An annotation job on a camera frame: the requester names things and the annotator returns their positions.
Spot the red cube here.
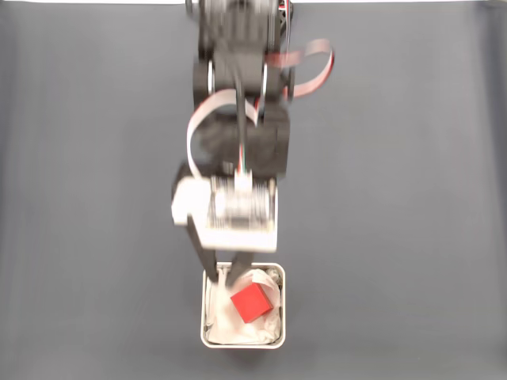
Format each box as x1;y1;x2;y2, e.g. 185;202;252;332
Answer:
230;281;275;324

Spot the white crumpled tissue paper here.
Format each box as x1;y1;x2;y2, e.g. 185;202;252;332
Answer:
204;267;283;345

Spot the black camera cable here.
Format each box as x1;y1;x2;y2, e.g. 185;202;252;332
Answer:
232;66;254;175

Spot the beige square box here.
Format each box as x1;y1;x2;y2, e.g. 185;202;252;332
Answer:
200;260;286;349

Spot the white ribbon motor cable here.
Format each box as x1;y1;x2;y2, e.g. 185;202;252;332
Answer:
185;88;263;180

